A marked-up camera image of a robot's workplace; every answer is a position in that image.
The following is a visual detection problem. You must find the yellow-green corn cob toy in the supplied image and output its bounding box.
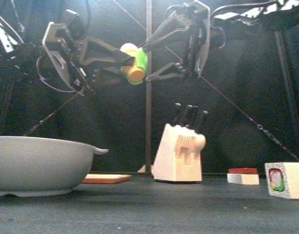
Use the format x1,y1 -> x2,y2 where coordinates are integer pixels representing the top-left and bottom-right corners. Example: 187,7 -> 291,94
132,48 -> 150,84

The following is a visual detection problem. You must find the white knife block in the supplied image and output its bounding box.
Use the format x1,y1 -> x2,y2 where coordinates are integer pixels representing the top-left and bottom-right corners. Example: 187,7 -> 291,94
150,122 -> 207,183

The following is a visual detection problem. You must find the wooden cutting board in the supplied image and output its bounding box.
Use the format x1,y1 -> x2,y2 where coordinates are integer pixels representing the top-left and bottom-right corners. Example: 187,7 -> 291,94
81,173 -> 133,185

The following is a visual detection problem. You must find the grey bowl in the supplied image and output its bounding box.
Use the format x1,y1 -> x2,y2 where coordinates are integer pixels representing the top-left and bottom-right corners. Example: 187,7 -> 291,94
0,135 -> 109,197

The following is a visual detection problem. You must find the red and white block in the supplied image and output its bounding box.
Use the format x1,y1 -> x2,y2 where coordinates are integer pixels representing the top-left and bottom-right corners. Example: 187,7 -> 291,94
226,167 -> 262,186

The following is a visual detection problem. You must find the white box with picture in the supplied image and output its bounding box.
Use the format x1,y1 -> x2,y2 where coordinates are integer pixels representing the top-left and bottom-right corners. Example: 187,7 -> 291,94
263,162 -> 299,200

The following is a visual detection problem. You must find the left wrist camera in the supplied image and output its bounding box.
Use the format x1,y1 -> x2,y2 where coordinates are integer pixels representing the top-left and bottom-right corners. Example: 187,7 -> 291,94
59,8 -> 88,42

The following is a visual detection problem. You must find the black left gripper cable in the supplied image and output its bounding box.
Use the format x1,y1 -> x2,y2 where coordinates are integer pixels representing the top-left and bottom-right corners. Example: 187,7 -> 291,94
36,55 -> 77,94

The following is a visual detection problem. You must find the black handled knife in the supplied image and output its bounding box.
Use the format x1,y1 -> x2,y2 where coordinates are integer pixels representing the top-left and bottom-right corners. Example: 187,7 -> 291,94
187,105 -> 200,130
194,110 -> 210,135
179,104 -> 194,128
172,102 -> 183,126

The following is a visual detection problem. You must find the metal frame post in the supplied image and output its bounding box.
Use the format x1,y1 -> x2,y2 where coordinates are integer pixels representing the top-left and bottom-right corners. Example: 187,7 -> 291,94
144,0 -> 154,176

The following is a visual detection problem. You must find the diagonal brace wire with turnbuckle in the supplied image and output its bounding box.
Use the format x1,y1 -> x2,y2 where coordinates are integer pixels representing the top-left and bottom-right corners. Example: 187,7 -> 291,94
111,0 -> 299,163

